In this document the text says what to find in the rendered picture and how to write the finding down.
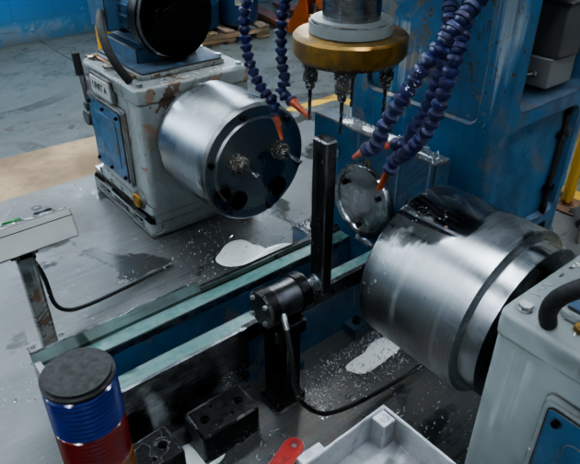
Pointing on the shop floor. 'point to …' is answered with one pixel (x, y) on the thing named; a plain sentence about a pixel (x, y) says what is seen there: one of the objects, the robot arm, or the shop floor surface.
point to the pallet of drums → (228, 12)
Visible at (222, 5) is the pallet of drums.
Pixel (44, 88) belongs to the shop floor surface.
